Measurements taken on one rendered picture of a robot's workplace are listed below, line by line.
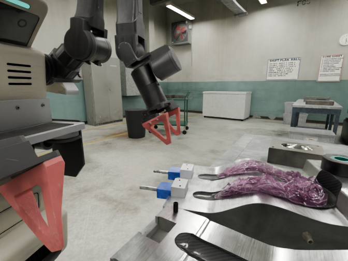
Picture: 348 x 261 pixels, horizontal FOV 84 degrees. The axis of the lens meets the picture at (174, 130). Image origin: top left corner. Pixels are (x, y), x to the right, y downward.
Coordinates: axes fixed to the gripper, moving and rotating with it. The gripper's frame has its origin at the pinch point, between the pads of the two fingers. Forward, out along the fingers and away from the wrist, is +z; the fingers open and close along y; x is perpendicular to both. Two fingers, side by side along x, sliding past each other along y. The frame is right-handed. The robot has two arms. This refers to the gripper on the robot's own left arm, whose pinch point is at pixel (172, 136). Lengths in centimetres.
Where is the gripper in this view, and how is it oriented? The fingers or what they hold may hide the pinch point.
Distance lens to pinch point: 52.9
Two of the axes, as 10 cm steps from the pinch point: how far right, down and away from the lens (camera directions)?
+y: 2.7, -2.1, 9.4
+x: -8.6, 3.9, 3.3
